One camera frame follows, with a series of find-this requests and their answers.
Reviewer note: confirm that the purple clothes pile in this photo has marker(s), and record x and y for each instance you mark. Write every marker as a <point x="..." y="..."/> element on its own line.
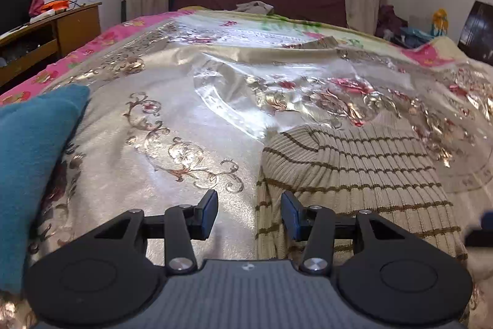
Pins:
<point x="391" y="22"/>

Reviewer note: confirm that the light blue cloth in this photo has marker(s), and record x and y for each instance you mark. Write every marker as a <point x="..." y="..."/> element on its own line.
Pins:
<point x="416" y="38"/>

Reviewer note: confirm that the teal folded cloth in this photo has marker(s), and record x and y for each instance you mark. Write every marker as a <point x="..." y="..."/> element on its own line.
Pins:
<point x="27" y="178"/>

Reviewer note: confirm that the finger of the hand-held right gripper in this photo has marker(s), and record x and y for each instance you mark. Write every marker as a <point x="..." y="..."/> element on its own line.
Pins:
<point x="487" y="221"/>
<point x="479" y="237"/>

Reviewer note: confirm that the beige striped ribbed sweater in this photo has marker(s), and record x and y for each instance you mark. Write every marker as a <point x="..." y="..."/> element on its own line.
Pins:
<point x="366" y="167"/>

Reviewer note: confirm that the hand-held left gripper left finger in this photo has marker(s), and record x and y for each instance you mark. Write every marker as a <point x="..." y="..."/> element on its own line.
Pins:
<point x="210" y="213"/>

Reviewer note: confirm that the white crumpled cloth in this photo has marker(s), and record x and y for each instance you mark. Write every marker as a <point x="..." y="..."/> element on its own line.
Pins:
<point x="254" y="7"/>

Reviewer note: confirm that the orange item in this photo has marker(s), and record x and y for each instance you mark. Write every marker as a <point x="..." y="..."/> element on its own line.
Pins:
<point x="54" y="5"/>

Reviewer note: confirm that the wooden desk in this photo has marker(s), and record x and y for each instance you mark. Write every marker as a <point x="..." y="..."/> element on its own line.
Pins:
<point x="77" y="32"/>

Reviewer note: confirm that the shiny floral satin bedspread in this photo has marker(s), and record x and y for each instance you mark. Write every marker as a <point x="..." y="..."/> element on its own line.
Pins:
<point x="154" y="167"/>

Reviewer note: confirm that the yellow toy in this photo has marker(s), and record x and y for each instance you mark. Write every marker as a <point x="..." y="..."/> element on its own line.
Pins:
<point x="440" y="22"/>

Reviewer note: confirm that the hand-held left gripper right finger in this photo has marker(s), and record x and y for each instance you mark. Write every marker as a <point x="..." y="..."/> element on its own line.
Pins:
<point x="290" y="213"/>

